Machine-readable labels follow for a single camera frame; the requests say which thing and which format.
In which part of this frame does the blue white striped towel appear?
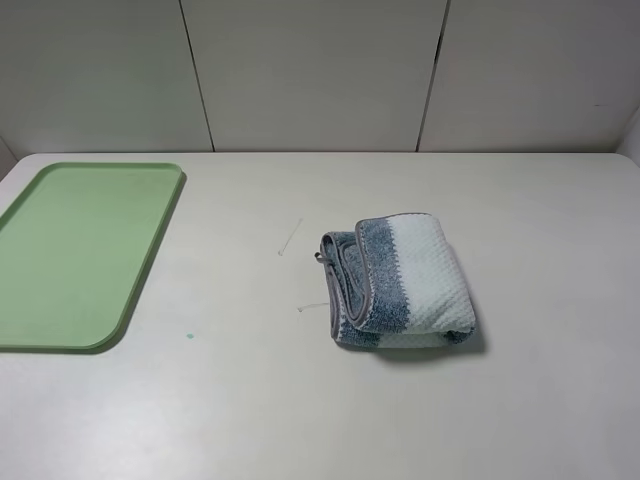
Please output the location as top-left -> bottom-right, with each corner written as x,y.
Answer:
315,213 -> 476,349

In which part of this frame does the green plastic tray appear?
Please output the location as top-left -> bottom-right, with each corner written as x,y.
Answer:
1,162 -> 186,351

